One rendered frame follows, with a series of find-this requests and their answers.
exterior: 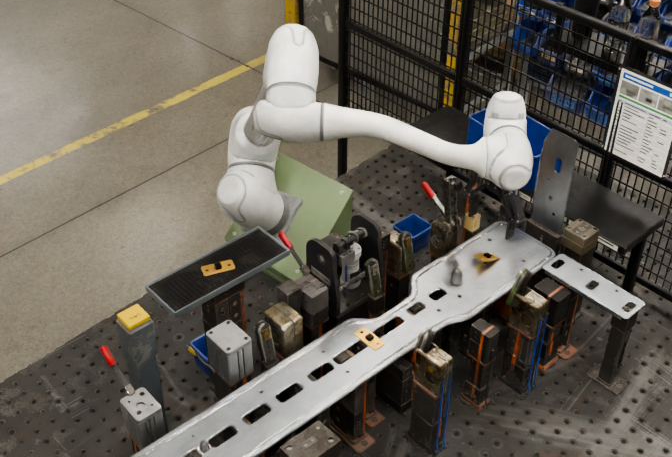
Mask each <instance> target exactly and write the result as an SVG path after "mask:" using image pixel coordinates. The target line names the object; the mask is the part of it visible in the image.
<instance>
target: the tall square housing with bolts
mask: <svg viewBox="0 0 672 457"><path fill-rule="evenodd" d="M206 340H207V349H208V357H209V366H211V367H212V368H213V369H214V371H215V373H213V378H214V386H215V395H216V396H214V403H216V402H217V401H219V400H221V399H222V398H224V397H225V396H227V395H229V394H230V393H232V392H233V391H235V390H236V389H238V388H240V387H241V386H243V385H244V384H246V383H247V382H249V381H251V374H252V373H254V370H253V356H252V343H251V338H250V337H249V336H248V335H247V334H246V333H245V332H244V331H242V330H241V329H240V328H239V327H238V326H237V325H236V324H235V323H233V322H232V321H231V320H226V321H224V322H223V323H221V324H219V325H217V326H216V327H214V328H212V329H211V330H209V331H207V332H206ZM216 438H217V439H218V440H219V441H220V442H221V444H222V443H224V434H223V433H222V432H220V433H219V434H217V435H216ZM217 439H216V440H217ZM221 444H220V445H221Z"/></svg>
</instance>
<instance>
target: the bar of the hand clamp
mask: <svg viewBox="0 0 672 457"><path fill-rule="evenodd" d="M442 181H443V190H444V215H445V222H447V223H449V224H450V226H451V232H452V227H455V228H458V199H457V191H460V190H461V189H462V187H463V184H462V182H461V181H457V177H455V176H453V175H450V176H448V177H447V178H443V179H442ZM452 219H453V221H455V225H454V226H452Z"/></svg>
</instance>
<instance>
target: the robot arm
mask: <svg viewBox="0 0 672 457"><path fill-rule="evenodd" d="M318 76H319V51H318V46H317V43H316V40H315V37H314V35H313V33H312V32H311V31H310V30H309V29H308V28H306V27H305V26H302V25H299V24H286V25H283V26H281V27H280V28H278V29H277V30H276V31H275V32H274V34H273V36H272V38H271V39H270V42H269V45H268V50H267V53H266V58H265V64H264V70H263V83H264V84H263V86H262V88H261V91H260V93H259V95H258V97H257V99H256V102H255V104H254V106H248V107H246V108H243V109H241V110H240V111H239V112H238V113H237V114H236V116H235V117H234V119H233V121H232V123H231V128H230V134H229V142H228V171H227V173H226V175H224V177H223V178H222V179H221V181H220V182H219V184H218V187H217V192H216V196H217V201H218V204H219V206H220V208H221V210H222V211H223V212H224V214H225V215H226V216H227V217H228V218H230V219H231V220H232V221H234V222H235V223H237V224H239V225H241V230H242V231H244V232H248V231H250V230H251V229H253V228H255V227H257V226H260V227H261V228H262V229H264V230H265V231H266V232H268V233H269V234H270V235H272V236H273V237H274V238H275V239H277V240H278V241H279V242H281V243H282V244H283V242H282V241H281V239H280V238H279V236H278V233H279V232H280V231H282V232H284V233H285V234H287V232H288V230H289V228H290V226H291V224H292V221H293V219H294V217H295V215H296V213H297V211H298V209H299V208H300V207H301V206H302V204H303V199H302V198H300V197H295V196H291V195H288V194H286V193H284V192H281V191H279V190H277V186H276V181H275V175H274V172H275V165H276V158H277V155H278V150H279V146H280V143H281V141H287V142H300V143H308V142H318V141H329V140H334V139H340V138H348V137H356V136H370V137H376V138H380V139H383V140H386V141H389V142H391V143H394V144H396V145H398V146H401V147H403V148H406V149H408V150H411V151H413V152H415V153H418V154H420V155H423V156H425V157H428V158H430V159H432V160H435V161H437V162H440V163H443V164H446V165H450V166H454V167H459V168H464V169H469V170H473V171H475V173H474V176H473V177H472V178H471V180H470V181H469V182H468V183H467V185H466V186H465V187H464V189H463V190H464V191H465V192H466V191H467V192H468V195H469V200H468V204H469V213H468V217H472V216H474V215H475V214H477V208H478V200H479V194H478V193H477V192H479V191H481V190H483V189H484V188H486V187H487V188H488V189H489V191H491V192H493V193H494V194H496V195H498V196H499V199H500V200H502V202H503V204H504V206H505V208H506V210H507V213H508V215H509V217H510V218H509V219H508V222H507V229H506V236H505V239H506V240H508V239H510V238H511V237H513V236H514V232H515V229H516V228H517V226H518V223H520V222H522V221H523V220H525V215H524V211H523V207H522V203H521V199H520V195H519V189H520V188H522V187H524V186H525V185H526V184H527V183H528V181H529V180H530V178H531V174H532V167H533V153H532V148H531V145H530V142H529V140H528V139H527V120H526V108H525V103H524V100H523V97H522V96H521V95H519V94H517V93H515V92H511V91H502V92H498V93H496V94H494V95H493V96H492V98H491V100H490V102H489V104H488V107H487V109H486V114H485V119H484V129H483V136H484V137H482V138H481V139H480V140H479V141H478V142H476V143H475V144H471V145H458V144H452V143H449V142H446V141H443V140H441V139H439V138H437V137H434V136H432V135H430V134H428V133H426V132H423V131H421V130H419V129H417V128H415V127H412V126H410V125H408V124H406V123H403V122H401V121H399V120H397V119H394V118H391V117H389V116H386V115H382V114H378V113H374V112H369V111H364V110H358V109H352V108H346V107H341V106H336V105H332V104H327V103H319V102H316V89H317V84H318ZM480 177H481V178H484V181H485V183H484V184H482V185H481V186H479V187H477V188H476V189H473V188H472V187H473V186H474V185H475V184H476V182H477V181H478V180H479V179H480ZM504 192H506V194H505V195H502V194H503V193H504Z"/></svg>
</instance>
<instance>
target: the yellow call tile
mask: <svg viewBox="0 0 672 457"><path fill-rule="evenodd" d="M117 318H118V319H119V320H120V321H121V322H122V323H123V324H124V325H125V326H126V327H127V328H128V329H129V330H131V329H133V328H135V327H137V326H139V325H140V324H142V323H144V322H146V321H148V320H150V316H149V315H148V314H147V313H146V312H145V311H144V310H143V309H142V308H141V307H140V306H139V305H138V304H136V305H134V306H132V307H130V308H128V309H126V310H124V311H122V312H120V313H119V314H117Z"/></svg>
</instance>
